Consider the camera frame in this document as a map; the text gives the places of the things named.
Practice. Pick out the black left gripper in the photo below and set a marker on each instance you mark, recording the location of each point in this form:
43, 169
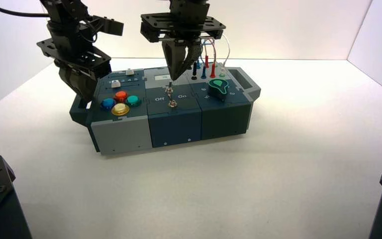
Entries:
75, 52

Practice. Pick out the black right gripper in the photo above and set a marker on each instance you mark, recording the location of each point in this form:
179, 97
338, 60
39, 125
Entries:
182, 28

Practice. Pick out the metal toggle switch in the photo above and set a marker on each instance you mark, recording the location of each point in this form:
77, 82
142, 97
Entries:
169, 89
172, 103

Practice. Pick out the dark teal and grey control box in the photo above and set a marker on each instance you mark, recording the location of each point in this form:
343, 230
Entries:
174, 128

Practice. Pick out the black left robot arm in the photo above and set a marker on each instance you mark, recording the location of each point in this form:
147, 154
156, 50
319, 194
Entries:
64, 13

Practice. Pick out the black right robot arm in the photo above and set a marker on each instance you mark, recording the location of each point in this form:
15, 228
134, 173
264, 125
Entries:
189, 6

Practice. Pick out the small white display window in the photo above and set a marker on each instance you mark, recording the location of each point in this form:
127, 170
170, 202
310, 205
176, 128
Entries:
161, 77

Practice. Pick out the blue round push button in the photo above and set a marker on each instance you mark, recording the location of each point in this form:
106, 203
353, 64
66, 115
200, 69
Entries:
107, 104

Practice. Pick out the white slider knob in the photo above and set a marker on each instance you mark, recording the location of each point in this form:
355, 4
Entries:
115, 84
129, 72

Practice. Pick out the red round push button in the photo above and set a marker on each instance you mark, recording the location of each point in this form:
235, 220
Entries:
121, 96

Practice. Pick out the yellow round push button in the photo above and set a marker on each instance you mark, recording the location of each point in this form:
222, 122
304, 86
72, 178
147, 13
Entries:
120, 109

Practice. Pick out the green rotary pointer knob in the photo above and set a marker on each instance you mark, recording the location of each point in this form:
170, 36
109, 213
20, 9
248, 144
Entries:
218, 89

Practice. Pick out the green round push button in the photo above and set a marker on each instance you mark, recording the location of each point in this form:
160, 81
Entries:
133, 101

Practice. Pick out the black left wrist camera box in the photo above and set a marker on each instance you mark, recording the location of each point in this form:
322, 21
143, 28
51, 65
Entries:
110, 25

